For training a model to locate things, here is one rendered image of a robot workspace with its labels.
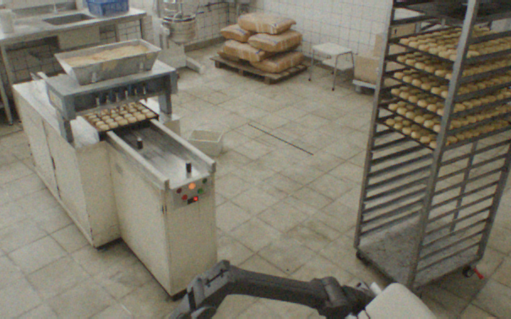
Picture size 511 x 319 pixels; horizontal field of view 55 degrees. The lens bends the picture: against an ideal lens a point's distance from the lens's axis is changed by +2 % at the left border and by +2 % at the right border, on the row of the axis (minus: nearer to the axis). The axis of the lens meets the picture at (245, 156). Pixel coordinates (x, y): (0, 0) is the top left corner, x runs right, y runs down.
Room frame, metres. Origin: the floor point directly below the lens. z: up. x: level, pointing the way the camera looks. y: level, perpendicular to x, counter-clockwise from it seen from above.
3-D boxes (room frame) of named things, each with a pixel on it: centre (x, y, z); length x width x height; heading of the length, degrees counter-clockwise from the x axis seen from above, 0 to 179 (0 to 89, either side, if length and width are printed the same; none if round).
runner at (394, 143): (2.60, -1.01, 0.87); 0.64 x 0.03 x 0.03; 119
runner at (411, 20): (2.60, -1.01, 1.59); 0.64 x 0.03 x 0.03; 119
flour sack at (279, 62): (6.16, -0.43, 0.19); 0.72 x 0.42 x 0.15; 139
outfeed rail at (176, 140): (3.04, 0.78, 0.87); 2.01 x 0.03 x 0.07; 37
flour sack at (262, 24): (6.34, -0.26, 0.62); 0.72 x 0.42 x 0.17; 51
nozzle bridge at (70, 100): (2.86, 0.83, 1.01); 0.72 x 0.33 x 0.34; 127
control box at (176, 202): (2.17, 0.30, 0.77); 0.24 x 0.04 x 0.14; 127
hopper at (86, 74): (2.86, 0.83, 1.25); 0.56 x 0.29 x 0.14; 127
